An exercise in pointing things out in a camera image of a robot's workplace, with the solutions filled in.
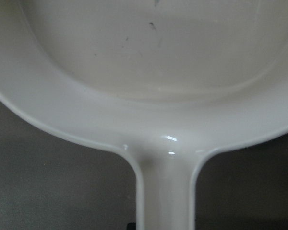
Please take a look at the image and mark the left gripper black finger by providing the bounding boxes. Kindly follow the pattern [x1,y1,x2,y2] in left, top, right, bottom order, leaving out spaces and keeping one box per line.
[126,222,136,230]

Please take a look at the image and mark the beige plastic dustpan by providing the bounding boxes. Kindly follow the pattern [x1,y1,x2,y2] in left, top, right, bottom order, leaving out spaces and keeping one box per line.
[0,0,288,230]

